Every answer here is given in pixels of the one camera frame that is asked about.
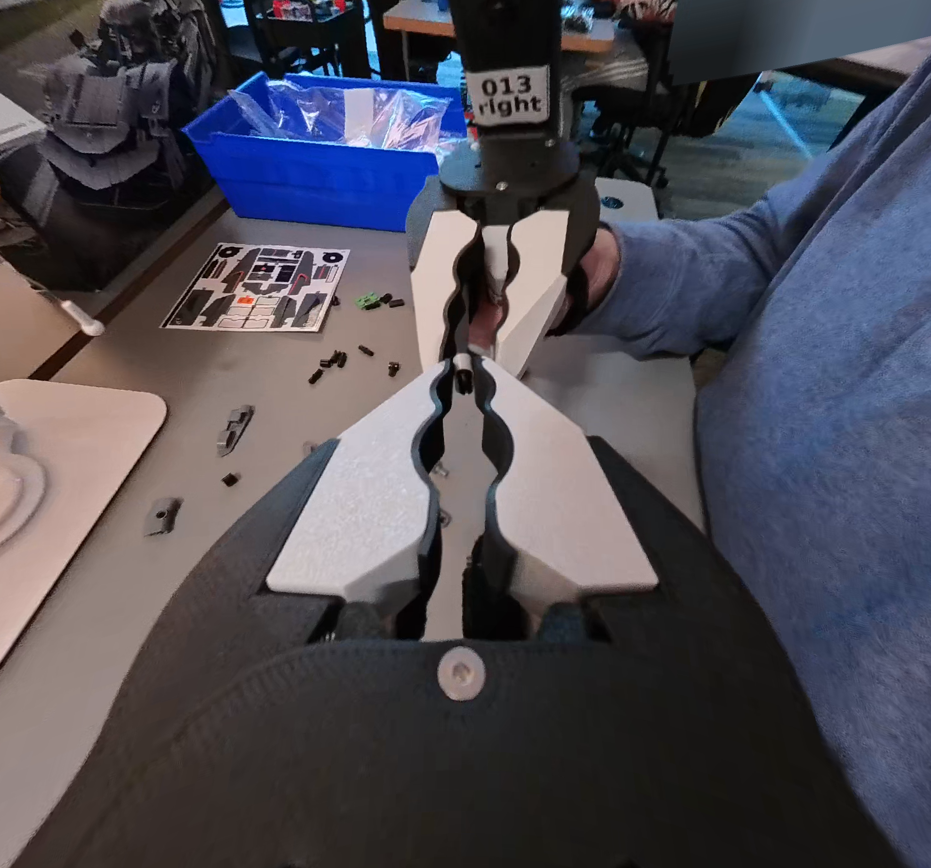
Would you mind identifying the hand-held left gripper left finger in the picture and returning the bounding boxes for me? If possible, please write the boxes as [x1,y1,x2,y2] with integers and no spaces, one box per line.
[265,361,455,640]

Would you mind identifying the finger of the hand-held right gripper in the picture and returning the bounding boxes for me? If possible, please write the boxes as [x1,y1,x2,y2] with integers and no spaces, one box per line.
[469,208,573,382]
[409,210,481,375]

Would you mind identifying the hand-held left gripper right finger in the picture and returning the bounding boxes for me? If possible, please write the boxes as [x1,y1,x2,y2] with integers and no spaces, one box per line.
[473,358,659,638]

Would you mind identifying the person's right forearm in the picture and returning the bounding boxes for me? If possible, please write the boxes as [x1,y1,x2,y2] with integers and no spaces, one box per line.
[602,148,874,362]

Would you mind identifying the scattered black lego pins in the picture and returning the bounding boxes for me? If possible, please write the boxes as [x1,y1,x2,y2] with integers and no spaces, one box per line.
[307,291,407,385]

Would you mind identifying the dark grey lego panel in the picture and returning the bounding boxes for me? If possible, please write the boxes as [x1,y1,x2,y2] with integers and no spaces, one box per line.
[215,404,256,459]

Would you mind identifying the lego sticker sheet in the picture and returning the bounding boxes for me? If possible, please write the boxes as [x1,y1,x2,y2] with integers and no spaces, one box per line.
[160,243,352,334]

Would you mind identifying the dark grey lego piece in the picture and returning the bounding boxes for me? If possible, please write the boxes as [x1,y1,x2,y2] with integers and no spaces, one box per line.
[143,496,183,537]

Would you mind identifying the person's right hand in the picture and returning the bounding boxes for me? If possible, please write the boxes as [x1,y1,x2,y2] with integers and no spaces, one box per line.
[582,223,624,318]

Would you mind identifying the wooden desk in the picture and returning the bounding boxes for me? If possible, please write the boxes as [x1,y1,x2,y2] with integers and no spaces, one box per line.
[383,0,648,55]

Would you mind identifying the white round-cornered device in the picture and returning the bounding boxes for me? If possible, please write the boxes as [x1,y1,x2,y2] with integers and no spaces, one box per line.
[595,179,660,223]

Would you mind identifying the black office chair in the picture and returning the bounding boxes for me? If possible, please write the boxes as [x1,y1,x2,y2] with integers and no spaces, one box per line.
[582,47,674,189]

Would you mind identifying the plain blue plastic bin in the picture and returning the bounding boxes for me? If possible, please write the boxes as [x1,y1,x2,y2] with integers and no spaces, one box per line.
[182,72,470,233]

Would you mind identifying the pile of clear plastic bags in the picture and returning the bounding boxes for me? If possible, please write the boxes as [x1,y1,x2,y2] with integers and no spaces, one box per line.
[243,78,470,154]

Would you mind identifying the black cart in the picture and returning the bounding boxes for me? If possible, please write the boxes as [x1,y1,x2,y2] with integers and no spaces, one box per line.
[243,0,373,77]

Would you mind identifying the person's torso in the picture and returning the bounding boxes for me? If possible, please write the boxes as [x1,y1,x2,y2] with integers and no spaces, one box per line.
[694,54,931,868]

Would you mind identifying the white book stand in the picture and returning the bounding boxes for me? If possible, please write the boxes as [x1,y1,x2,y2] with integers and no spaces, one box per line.
[0,377,170,665]

